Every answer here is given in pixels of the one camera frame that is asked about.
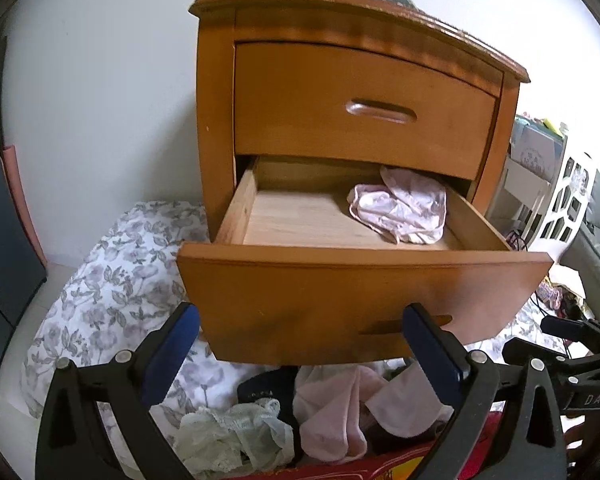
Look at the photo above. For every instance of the colourful small things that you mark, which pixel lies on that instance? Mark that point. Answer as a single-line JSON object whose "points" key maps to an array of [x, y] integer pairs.
{"points": [[555, 295]]}

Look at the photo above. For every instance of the wooden drawer holding clothes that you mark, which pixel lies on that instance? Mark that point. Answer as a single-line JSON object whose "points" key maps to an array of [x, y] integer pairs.
{"points": [[305, 300]]}

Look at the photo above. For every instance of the pink sock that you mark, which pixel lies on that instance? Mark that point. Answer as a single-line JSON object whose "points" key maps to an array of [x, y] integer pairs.
{"points": [[405, 405], [330, 410]]}

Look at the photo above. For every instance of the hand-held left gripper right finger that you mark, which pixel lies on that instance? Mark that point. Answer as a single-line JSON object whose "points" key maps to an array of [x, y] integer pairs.
{"points": [[430, 355]]}

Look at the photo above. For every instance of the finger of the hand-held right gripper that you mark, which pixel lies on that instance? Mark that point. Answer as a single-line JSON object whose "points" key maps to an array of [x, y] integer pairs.
{"points": [[565, 329], [525, 350]]}

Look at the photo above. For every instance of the pale green lace underwear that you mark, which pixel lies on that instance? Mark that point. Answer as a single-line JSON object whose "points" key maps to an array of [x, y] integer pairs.
{"points": [[220, 435]]}

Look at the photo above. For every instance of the white laundry basket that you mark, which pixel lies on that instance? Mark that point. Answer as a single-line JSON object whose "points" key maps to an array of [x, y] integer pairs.
{"points": [[565, 205]]}

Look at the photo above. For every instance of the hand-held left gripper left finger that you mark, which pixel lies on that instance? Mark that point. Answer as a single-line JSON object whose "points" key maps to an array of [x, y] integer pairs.
{"points": [[170, 355]]}

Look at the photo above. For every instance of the light pink underwear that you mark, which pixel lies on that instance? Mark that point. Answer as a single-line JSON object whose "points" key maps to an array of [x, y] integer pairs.
{"points": [[400, 210]]}

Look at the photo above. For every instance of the dark wardrobe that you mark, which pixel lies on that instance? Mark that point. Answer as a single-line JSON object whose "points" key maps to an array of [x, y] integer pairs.
{"points": [[2, 260]]}

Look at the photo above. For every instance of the wooden nightstand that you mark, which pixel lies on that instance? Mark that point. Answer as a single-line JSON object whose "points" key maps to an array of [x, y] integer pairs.
{"points": [[215, 110]]}

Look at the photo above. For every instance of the red printed blanket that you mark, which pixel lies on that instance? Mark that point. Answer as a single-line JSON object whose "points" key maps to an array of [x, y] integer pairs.
{"points": [[470, 440]]}

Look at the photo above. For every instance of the navy garment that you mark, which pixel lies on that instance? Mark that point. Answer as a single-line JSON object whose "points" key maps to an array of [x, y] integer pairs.
{"points": [[265, 387]]}

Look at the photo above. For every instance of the pale printed box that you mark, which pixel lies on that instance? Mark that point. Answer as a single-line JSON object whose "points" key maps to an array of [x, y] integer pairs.
{"points": [[537, 147]]}

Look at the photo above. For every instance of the pink board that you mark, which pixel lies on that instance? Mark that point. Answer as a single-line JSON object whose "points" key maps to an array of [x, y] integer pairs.
{"points": [[22, 200]]}

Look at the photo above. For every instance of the grey floral bedsheet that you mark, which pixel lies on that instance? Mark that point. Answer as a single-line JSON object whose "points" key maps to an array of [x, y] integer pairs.
{"points": [[110, 285]]}

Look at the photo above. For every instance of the wooden drawer with shut front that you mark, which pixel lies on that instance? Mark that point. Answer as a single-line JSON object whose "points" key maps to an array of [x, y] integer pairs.
{"points": [[305, 85]]}

